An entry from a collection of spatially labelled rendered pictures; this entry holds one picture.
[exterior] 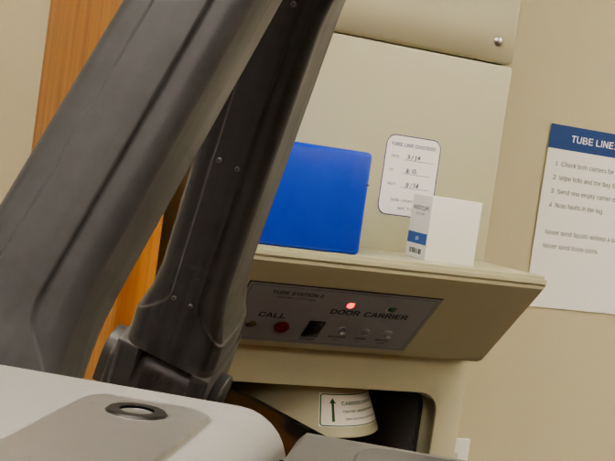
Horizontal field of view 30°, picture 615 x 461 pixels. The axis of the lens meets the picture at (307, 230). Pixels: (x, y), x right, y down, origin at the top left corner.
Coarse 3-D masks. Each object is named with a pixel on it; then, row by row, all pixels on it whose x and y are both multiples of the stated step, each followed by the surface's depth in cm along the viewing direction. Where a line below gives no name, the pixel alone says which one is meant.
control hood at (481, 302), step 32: (256, 256) 96; (288, 256) 97; (320, 256) 98; (352, 256) 99; (384, 256) 104; (352, 288) 102; (384, 288) 103; (416, 288) 104; (448, 288) 104; (480, 288) 105; (512, 288) 106; (448, 320) 109; (480, 320) 110; (512, 320) 111; (384, 352) 111; (416, 352) 112; (448, 352) 113; (480, 352) 114
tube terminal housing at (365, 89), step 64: (384, 64) 111; (448, 64) 114; (320, 128) 109; (384, 128) 112; (448, 128) 115; (448, 192) 115; (320, 384) 112; (384, 384) 115; (448, 384) 118; (448, 448) 119
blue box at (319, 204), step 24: (288, 168) 97; (312, 168) 98; (336, 168) 98; (360, 168) 99; (288, 192) 97; (312, 192) 98; (336, 192) 99; (360, 192) 100; (288, 216) 97; (312, 216) 98; (336, 216) 99; (360, 216) 100; (264, 240) 97; (288, 240) 97; (312, 240) 98; (336, 240) 99
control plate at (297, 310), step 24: (264, 288) 99; (288, 288) 100; (312, 288) 100; (336, 288) 101; (264, 312) 102; (288, 312) 103; (312, 312) 103; (336, 312) 104; (360, 312) 105; (384, 312) 105; (408, 312) 106; (432, 312) 107; (264, 336) 105; (288, 336) 106; (336, 336) 107; (360, 336) 108; (408, 336) 109
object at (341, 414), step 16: (240, 384) 118; (256, 384) 116; (272, 384) 116; (272, 400) 115; (288, 400) 115; (304, 400) 115; (320, 400) 115; (336, 400) 116; (352, 400) 117; (368, 400) 120; (304, 416) 114; (320, 416) 115; (336, 416) 115; (352, 416) 117; (368, 416) 119; (320, 432) 114; (336, 432) 115; (352, 432) 116; (368, 432) 118
